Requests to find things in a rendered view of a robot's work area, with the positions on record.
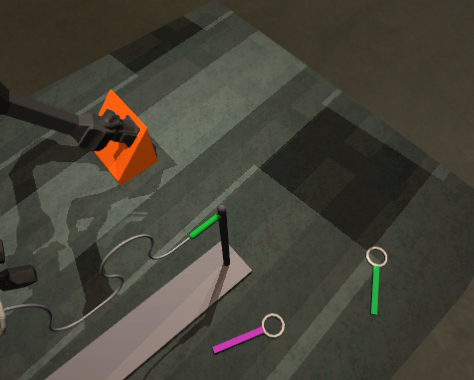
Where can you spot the green handle with beige loop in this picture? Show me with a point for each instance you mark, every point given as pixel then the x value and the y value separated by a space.
pixel 375 281

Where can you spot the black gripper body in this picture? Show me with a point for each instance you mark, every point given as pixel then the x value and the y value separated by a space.
pixel 17 277

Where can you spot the magenta handle with cream loop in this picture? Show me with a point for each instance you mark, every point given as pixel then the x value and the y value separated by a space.
pixel 248 335

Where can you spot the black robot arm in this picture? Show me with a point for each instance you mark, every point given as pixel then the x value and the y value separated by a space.
pixel 91 131

